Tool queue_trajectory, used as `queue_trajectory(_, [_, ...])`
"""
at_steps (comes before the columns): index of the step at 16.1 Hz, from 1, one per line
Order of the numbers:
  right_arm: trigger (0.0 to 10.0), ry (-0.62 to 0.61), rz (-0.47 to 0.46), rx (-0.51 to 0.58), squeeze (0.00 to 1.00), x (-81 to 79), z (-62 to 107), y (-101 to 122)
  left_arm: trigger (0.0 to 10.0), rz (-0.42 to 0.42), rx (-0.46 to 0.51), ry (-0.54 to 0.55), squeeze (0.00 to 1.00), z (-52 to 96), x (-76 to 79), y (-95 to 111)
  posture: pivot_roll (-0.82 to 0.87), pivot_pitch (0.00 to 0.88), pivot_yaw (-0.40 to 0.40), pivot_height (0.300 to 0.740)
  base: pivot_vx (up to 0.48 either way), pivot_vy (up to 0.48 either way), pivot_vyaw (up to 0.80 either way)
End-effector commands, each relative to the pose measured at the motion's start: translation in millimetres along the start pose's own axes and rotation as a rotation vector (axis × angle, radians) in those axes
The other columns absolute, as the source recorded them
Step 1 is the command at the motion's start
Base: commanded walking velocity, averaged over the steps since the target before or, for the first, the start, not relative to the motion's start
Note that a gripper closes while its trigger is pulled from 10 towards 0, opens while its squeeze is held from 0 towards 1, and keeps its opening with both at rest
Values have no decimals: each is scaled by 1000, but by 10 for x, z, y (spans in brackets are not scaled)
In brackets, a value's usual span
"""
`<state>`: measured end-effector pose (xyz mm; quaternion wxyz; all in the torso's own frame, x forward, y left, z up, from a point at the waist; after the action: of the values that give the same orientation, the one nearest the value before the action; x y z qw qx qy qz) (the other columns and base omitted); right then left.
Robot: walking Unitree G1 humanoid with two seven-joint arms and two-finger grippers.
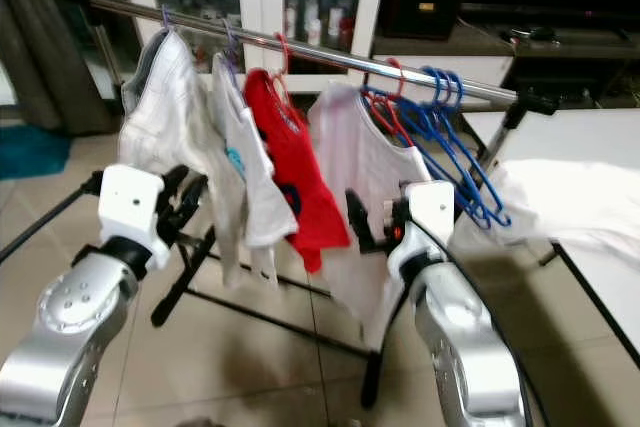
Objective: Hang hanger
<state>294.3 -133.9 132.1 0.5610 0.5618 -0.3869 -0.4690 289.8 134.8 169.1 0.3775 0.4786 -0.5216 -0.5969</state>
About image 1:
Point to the white framed glass door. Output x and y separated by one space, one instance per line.
6 87

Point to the plain white t-shirt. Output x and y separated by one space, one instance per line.
360 217

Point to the red bottle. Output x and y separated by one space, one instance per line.
348 29

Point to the white shirt with blue print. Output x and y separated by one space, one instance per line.
255 187

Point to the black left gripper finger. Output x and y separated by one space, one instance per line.
174 180
196 199

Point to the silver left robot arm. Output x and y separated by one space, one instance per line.
75 317

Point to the purple hanger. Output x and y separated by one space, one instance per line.
166 17
230 47

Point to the black metal table frame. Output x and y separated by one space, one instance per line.
595 307

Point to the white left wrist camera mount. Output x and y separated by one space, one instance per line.
132 202

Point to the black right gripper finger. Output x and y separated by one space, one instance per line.
399 205
368 227

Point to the silver clothes rail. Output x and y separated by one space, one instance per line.
340 55

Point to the black clothes rack frame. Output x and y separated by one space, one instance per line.
372 382

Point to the red t-shirt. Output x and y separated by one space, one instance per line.
300 177

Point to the white shirt with grey collar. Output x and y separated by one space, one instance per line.
165 97

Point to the small black gadget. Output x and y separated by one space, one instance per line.
535 34

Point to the grey curtain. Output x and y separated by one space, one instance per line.
50 47

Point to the grey low sideboard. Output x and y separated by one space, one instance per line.
460 42

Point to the white bottle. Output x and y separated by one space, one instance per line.
332 25

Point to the teal rug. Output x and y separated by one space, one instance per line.
25 152

